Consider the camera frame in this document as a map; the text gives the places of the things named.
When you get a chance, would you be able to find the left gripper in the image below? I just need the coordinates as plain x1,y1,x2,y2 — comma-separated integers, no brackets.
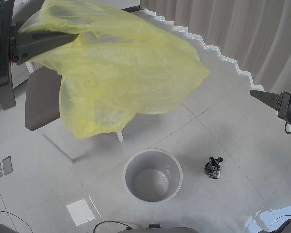
0,0,80,111

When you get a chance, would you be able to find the black plastic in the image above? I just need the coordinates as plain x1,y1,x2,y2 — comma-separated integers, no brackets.
204,156,224,180

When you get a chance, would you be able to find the yellow plastic bag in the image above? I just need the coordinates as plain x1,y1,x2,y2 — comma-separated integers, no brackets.
21,0,211,140

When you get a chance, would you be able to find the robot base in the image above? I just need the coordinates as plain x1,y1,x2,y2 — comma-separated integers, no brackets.
116,223,197,233

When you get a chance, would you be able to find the white trash bin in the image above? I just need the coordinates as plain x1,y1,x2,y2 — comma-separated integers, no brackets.
122,149,184,202

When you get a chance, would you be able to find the pale grey sofa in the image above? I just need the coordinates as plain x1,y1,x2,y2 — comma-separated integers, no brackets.
0,0,35,109

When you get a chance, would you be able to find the grey padded white chair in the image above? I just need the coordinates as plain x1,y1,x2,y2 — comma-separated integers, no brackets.
11,0,124,164

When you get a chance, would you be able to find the white curtain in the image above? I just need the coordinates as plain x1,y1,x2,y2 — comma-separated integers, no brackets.
139,0,291,99

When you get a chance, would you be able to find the black cable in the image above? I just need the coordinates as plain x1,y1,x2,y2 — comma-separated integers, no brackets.
0,211,27,233
93,221,133,233

